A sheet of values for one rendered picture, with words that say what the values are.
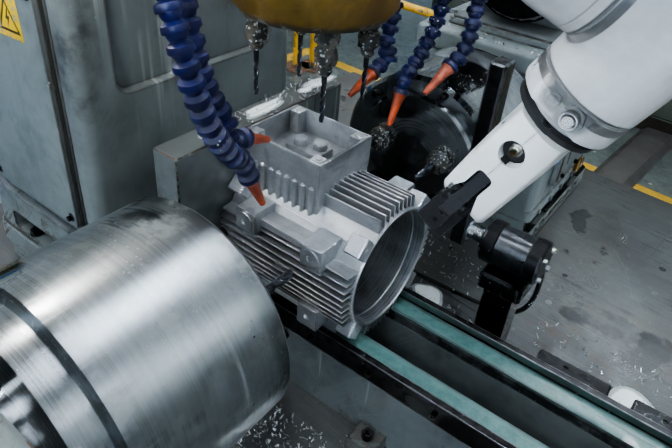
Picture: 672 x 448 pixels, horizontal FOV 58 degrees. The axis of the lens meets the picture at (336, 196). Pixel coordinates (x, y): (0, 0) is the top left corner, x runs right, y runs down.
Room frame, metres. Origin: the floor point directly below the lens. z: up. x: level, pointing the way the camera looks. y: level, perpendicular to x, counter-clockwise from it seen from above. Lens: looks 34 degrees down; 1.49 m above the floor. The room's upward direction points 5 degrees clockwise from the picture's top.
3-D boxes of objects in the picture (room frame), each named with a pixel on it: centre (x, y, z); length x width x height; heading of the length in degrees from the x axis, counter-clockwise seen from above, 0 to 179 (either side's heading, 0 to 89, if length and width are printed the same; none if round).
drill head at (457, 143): (0.90, -0.18, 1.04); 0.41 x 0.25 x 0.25; 146
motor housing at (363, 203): (0.62, 0.01, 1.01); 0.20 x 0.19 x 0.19; 55
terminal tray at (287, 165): (0.64, 0.04, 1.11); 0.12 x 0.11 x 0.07; 55
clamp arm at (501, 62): (0.66, -0.17, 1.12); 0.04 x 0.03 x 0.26; 56
